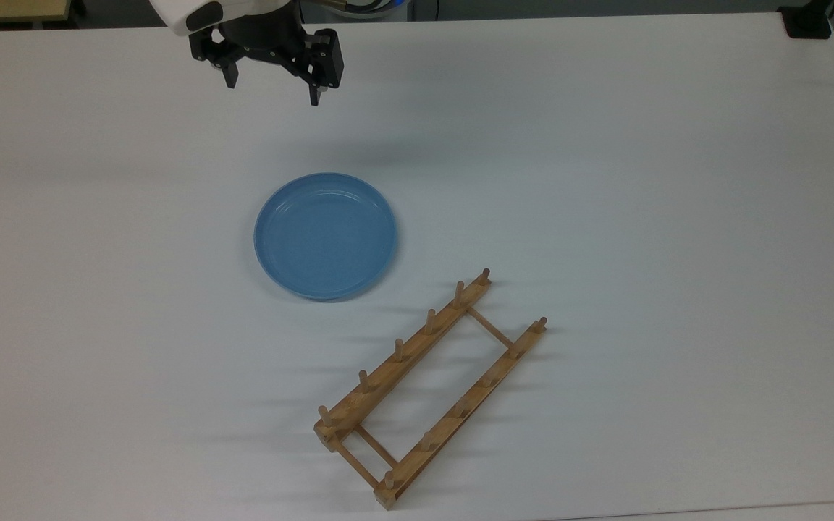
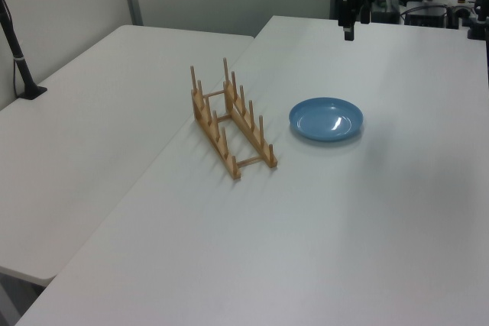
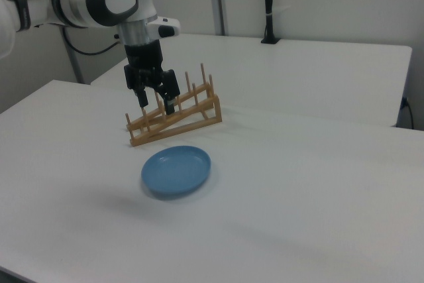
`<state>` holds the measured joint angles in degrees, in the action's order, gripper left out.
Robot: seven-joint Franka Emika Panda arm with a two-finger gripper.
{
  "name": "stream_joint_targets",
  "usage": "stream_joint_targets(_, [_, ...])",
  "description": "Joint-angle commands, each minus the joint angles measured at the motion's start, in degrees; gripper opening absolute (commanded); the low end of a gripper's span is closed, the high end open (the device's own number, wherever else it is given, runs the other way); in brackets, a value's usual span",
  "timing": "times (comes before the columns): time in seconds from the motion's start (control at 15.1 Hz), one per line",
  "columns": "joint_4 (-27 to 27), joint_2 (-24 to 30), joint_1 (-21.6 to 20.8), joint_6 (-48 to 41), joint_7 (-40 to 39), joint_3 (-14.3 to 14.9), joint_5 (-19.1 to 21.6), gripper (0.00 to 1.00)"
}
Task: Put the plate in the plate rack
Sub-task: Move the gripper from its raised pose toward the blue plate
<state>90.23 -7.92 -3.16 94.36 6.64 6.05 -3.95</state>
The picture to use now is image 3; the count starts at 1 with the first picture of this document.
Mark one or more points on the blue plate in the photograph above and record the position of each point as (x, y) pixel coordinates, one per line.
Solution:
(175, 172)

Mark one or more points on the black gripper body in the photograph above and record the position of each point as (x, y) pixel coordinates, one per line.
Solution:
(144, 56)

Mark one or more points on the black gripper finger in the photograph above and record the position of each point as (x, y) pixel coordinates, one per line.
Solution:
(169, 85)
(134, 79)

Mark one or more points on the black pole stand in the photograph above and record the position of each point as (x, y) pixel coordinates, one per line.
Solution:
(269, 4)

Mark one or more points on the wooden plate rack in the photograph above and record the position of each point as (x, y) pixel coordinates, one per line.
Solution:
(185, 124)

